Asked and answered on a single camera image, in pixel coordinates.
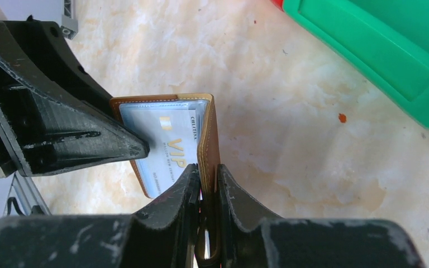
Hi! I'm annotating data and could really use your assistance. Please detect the green plastic bin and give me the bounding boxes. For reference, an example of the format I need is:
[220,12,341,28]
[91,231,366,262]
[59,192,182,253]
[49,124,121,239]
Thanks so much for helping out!
[282,1,429,128]

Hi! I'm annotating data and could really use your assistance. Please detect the silver VIP card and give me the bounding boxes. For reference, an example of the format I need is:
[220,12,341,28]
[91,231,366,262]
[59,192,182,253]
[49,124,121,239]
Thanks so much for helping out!
[120,104,199,198]

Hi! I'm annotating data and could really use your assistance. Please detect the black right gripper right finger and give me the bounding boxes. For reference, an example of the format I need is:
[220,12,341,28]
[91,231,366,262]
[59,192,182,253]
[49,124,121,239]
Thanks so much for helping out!
[217,164,425,267]

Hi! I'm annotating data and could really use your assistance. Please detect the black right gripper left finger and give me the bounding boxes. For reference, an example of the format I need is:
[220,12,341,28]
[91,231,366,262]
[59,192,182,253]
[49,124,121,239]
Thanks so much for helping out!
[0,164,200,267]

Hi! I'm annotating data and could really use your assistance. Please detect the aluminium front rail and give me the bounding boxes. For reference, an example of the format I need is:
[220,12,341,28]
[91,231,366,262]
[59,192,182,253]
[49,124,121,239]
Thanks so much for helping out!
[3,172,51,217]

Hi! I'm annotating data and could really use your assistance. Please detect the red bin with gold cards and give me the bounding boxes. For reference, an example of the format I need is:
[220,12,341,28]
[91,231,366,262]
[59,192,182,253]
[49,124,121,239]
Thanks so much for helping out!
[271,0,284,11]

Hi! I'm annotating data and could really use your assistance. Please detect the brown leather card holder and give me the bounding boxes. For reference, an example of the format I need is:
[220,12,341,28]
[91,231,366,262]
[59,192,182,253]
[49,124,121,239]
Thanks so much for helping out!
[109,93,221,267]

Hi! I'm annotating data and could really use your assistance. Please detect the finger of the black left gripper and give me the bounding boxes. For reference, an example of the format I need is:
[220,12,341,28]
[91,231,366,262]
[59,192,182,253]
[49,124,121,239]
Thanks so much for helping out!
[0,20,149,178]

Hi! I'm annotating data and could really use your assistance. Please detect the grey metal bracket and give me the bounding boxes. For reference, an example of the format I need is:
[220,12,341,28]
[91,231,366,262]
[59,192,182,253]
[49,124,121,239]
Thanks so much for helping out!
[60,0,78,40]

